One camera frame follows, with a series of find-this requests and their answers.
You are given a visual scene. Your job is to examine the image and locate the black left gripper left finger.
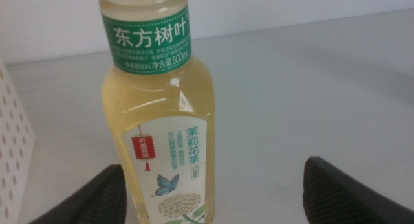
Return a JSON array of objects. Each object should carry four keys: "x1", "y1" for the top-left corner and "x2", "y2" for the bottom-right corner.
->
[{"x1": 28, "y1": 164, "x2": 127, "y2": 224}]

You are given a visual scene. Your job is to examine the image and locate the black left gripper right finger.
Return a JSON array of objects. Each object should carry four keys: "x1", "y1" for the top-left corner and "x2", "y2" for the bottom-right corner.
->
[{"x1": 303, "y1": 156, "x2": 414, "y2": 224}]

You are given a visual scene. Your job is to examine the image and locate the white perforated plastic basket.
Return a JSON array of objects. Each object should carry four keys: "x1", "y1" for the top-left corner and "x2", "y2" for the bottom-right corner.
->
[{"x1": 0, "y1": 58, "x2": 36, "y2": 224}]

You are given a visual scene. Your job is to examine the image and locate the yellow tea bottle green label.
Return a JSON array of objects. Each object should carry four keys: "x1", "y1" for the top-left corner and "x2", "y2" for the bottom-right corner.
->
[{"x1": 98, "y1": 0, "x2": 216, "y2": 224}]

